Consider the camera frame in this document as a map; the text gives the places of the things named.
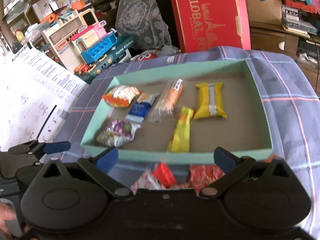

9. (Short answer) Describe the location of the person's left hand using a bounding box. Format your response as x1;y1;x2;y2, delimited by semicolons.
0;203;16;239

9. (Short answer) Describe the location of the red Global gift box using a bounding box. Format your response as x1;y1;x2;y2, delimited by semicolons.
171;0;251;53

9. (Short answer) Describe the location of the long yellow snack stick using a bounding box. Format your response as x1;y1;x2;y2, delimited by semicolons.
167;106;194;153

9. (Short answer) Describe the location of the brown cardboard box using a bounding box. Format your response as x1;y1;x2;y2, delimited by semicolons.
246;0;282;25

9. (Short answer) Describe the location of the yellow tissue like pack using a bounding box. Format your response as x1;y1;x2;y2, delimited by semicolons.
194;82;227;119

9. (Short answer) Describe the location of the blue white snack packet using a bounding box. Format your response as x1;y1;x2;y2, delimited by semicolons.
125;93;159;124

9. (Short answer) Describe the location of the red foil snack packet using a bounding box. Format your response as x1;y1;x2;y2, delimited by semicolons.
188;165;225;194

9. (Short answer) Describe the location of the white printed paper sheet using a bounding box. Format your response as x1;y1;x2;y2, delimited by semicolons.
1;44;88;152

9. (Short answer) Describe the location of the wooden low cabinet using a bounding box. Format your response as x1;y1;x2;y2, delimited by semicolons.
249;21;319;95

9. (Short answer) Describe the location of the toy home kitchen set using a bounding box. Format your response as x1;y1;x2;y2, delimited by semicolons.
41;1;136;84

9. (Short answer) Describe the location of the clear orange cracker pack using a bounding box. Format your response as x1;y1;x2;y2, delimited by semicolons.
150;79;183;122

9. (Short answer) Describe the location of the orange snack packet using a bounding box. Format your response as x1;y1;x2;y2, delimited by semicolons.
263;154;278;163

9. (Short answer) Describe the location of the small red candy packet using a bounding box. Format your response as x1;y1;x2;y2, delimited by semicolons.
153;163;177;188

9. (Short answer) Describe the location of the red plush toy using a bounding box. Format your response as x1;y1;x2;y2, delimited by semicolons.
132;50;157;62

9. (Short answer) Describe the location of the mint green cardboard tray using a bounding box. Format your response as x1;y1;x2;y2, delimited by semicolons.
80;59;275;165

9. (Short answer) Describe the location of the grey lace cloth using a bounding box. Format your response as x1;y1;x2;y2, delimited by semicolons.
116;0;180;50

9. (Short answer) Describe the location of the purple candy bag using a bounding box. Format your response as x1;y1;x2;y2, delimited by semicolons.
96;119;141;148

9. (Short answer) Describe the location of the pink floral snack packet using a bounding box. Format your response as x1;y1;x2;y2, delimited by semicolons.
130;169;165;194

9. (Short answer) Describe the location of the blue plaid tablecloth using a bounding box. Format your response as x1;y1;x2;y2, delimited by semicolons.
55;46;319;239

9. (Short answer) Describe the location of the large orange chips bag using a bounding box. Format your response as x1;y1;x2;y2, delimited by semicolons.
102;85;140;108

